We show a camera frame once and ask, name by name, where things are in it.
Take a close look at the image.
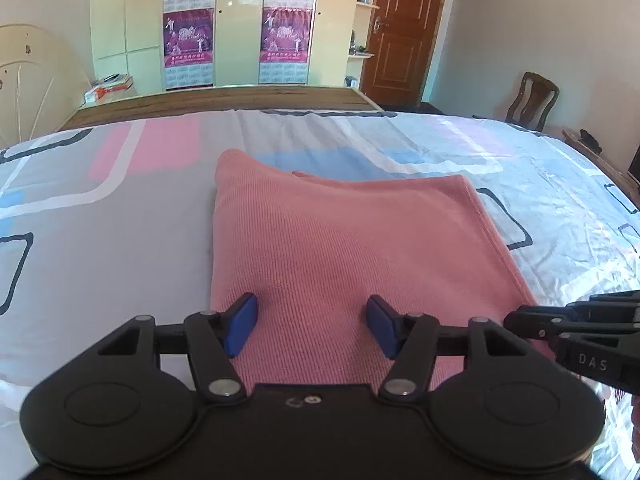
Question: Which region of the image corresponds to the pink knit garment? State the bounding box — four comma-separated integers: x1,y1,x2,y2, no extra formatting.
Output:
210,150,535,386

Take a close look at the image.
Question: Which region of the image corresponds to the curved wooden tv console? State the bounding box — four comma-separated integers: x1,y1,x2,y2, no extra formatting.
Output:
560,130,639,208

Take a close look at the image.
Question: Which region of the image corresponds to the patterned bed sheet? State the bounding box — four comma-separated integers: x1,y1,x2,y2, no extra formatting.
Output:
1,110,639,479

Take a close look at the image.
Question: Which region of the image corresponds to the black television screen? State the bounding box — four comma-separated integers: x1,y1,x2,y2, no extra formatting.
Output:
627,146,640,185

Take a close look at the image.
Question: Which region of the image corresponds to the black object on console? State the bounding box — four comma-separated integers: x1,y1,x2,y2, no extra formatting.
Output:
579,129,602,155

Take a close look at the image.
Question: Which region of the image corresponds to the dark wooden chair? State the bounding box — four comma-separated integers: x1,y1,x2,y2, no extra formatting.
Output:
506,72,561,133

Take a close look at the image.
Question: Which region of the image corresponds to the white orange box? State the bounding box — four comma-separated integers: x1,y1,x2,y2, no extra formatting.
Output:
84,74,136,106

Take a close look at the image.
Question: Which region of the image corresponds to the cream wardrobe with posters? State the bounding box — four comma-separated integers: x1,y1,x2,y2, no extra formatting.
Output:
90,0,356,96

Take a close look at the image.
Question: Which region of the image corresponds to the cream arched headboard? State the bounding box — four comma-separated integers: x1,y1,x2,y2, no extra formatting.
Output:
0,24,90,148

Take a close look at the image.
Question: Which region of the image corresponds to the brown wooden door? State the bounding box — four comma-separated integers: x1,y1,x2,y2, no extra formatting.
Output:
361,0,445,110

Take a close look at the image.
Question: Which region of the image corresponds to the cream open shelf unit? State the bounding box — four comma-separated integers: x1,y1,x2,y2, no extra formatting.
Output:
345,0,378,89

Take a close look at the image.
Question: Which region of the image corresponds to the wooden bed frame edge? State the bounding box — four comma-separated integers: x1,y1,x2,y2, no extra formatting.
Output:
60,84,382,131

